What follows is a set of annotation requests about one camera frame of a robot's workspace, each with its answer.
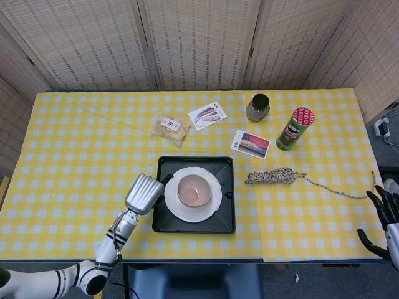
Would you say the black and white rope bundle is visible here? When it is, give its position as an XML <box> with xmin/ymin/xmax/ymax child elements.
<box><xmin>244</xmin><ymin>167</ymin><xmax>377</xmax><ymax>200</ymax></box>

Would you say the postcard with red blue picture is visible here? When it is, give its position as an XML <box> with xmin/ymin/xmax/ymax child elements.
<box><xmin>229</xmin><ymin>129</ymin><xmax>271</xmax><ymax>160</ymax></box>

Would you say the beige bowl with pink stain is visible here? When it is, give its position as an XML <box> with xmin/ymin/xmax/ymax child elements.
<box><xmin>176</xmin><ymin>174</ymin><xmax>213</xmax><ymax>208</ymax></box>

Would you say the yellow checkered tablecloth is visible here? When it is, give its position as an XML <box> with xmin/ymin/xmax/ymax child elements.
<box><xmin>0</xmin><ymin>90</ymin><xmax>384</xmax><ymax>262</ymax></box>

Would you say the white paper plate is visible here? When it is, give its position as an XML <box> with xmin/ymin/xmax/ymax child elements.
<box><xmin>163</xmin><ymin>167</ymin><xmax>223</xmax><ymax>224</ymax></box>

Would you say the silver and black left hand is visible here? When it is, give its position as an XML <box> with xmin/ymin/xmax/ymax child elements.
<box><xmin>124</xmin><ymin>173</ymin><xmax>175</xmax><ymax>216</ymax></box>

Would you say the silver and black right hand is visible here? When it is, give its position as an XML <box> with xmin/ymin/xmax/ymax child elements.
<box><xmin>357</xmin><ymin>185</ymin><xmax>399</xmax><ymax>271</ymax></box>

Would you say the beige woven folding screen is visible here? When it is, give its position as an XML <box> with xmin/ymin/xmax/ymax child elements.
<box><xmin>0</xmin><ymin>0</ymin><xmax>399</xmax><ymax>178</ymax></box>

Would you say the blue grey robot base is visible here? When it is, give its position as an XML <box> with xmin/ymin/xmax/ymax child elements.
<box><xmin>129</xmin><ymin>264</ymin><xmax>264</xmax><ymax>299</ymax></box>

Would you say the white postcard with drawing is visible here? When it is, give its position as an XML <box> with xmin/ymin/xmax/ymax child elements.
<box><xmin>188</xmin><ymin>102</ymin><xmax>228</xmax><ymax>131</ymax></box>

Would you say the green Pringles can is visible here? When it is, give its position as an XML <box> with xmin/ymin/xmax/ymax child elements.
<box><xmin>275</xmin><ymin>107</ymin><xmax>315</xmax><ymax>153</ymax></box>

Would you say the white power adapter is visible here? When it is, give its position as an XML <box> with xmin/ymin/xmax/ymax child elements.
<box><xmin>373</xmin><ymin>117</ymin><xmax>392</xmax><ymax>138</ymax></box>

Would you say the black square plastic tray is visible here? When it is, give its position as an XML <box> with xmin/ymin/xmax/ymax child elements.
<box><xmin>151</xmin><ymin>155</ymin><xmax>237</xmax><ymax>235</ymax></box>

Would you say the clear bag of cookies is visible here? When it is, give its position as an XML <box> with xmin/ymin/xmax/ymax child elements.
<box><xmin>151</xmin><ymin>113</ymin><xmax>191</xmax><ymax>148</ymax></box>

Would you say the glass jar with black lid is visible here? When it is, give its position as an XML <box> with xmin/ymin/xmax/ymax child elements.
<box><xmin>246</xmin><ymin>93</ymin><xmax>271</xmax><ymax>123</ymax></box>

